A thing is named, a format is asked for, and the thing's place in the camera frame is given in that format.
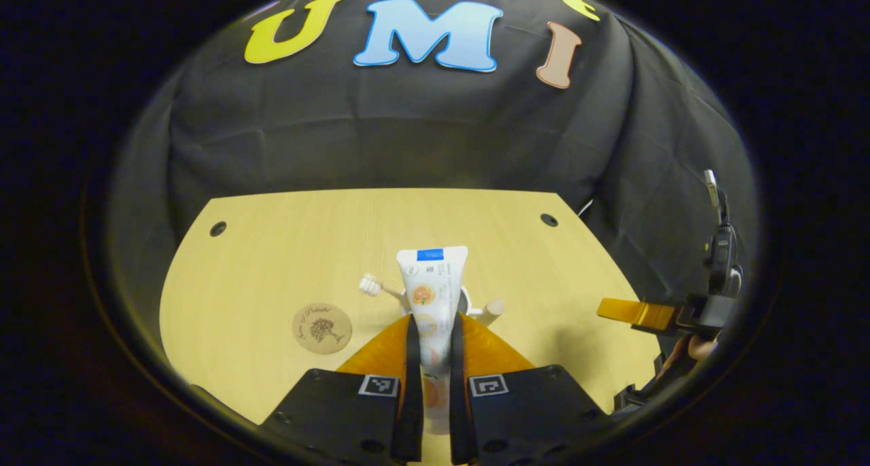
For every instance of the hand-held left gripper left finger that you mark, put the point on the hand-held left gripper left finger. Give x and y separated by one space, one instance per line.
413 384

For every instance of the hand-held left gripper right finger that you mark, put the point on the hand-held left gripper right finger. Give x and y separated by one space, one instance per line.
457 384

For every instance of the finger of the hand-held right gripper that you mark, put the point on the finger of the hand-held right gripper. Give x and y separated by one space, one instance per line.
639 313

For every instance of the white cup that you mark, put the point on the white cup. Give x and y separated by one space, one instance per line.
491 311

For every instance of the round cork coaster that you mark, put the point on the round cork coaster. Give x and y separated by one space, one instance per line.
322 329

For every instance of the beige wooden toothbrush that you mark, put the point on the beige wooden toothbrush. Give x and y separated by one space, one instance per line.
370 286

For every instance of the white toothpaste tube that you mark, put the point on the white toothpaste tube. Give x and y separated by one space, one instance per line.
433 276

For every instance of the black backdrop cloth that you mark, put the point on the black backdrop cloth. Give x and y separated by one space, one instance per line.
408 126

